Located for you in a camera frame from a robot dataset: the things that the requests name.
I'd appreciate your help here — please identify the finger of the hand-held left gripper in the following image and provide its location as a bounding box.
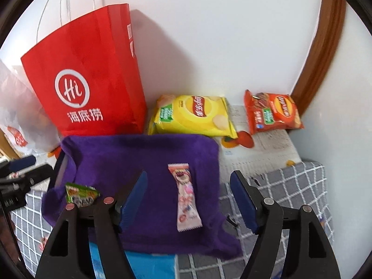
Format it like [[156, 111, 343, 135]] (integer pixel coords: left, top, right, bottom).
[[0, 164, 53, 192], [0, 155, 37, 178]]

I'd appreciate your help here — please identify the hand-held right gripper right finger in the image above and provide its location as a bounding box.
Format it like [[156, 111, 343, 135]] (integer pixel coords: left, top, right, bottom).
[[229, 170, 342, 279]]

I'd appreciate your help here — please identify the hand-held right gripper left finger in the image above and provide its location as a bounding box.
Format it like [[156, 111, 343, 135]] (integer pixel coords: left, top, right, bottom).
[[35, 170, 149, 279]]

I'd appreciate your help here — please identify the pink white snack bar packet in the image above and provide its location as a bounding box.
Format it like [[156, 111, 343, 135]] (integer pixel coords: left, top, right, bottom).
[[168, 163, 203, 233]]

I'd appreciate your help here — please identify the purple cloth bag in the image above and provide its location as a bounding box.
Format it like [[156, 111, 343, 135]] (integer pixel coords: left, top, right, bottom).
[[41, 134, 243, 258]]

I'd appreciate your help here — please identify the brown wooden furniture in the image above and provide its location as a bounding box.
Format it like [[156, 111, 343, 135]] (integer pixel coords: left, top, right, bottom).
[[0, 128, 18, 160]]

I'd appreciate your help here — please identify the white plastic bag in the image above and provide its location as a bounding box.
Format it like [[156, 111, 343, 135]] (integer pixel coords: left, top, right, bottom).
[[0, 60, 63, 156]]

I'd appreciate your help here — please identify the grey checked blanket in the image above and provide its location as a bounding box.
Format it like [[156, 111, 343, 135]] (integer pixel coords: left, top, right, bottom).
[[10, 160, 335, 279]]

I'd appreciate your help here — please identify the green snack packet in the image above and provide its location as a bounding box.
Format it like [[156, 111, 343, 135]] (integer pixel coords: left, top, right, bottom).
[[65, 183, 101, 207]]

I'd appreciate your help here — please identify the blue plastic packet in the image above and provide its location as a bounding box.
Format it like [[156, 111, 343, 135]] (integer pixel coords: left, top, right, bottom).
[[87, 241, 176, 279]]

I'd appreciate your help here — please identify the orange potato chips bag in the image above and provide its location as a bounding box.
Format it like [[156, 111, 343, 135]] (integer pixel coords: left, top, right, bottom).
[[243, 90, 305, 136]]

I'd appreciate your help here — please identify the yellow potato chips bag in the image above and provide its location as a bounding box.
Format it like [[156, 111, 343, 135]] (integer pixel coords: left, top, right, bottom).
[[148, 94, 239, 139]]

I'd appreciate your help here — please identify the red paper shopping bag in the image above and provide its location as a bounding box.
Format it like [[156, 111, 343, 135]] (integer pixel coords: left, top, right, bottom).
[[20, 0, 147, 137]]

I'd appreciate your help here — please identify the brown wooden frame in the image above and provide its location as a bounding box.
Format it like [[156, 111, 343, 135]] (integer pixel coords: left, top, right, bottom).
[[291, 0, 346, 117]]

